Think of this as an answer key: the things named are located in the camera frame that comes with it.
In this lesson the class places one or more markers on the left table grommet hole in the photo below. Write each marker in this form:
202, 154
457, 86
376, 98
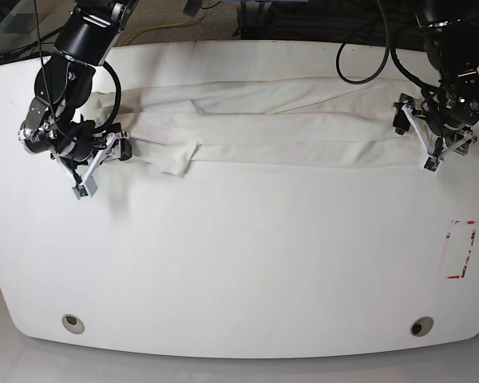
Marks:
73, 324

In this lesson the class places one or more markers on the red tape rectangle marker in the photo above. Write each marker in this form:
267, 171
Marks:
458, 248

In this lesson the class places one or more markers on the right table grommet hole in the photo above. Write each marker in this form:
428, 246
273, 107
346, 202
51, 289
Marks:
421, 327

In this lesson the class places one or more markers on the table grommet hole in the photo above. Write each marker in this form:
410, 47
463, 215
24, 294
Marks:
421, 327
73, 324

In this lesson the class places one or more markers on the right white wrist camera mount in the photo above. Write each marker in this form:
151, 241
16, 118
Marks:
84, 185

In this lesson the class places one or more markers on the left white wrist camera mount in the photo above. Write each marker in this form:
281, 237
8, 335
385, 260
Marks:
435, 143

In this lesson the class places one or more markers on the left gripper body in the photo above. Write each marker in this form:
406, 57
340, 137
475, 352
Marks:
443, 124

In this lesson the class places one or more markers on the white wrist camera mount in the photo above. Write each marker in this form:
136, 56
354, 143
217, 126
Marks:
435, 143
84, 185

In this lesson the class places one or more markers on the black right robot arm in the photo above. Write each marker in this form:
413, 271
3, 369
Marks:
64, 84

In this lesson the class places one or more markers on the white printed T-shirt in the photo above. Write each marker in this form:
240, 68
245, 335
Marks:
319, 121

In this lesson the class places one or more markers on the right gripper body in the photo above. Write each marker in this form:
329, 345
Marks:
77, 155

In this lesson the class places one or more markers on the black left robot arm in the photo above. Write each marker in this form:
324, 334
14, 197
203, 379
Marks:
451, 44

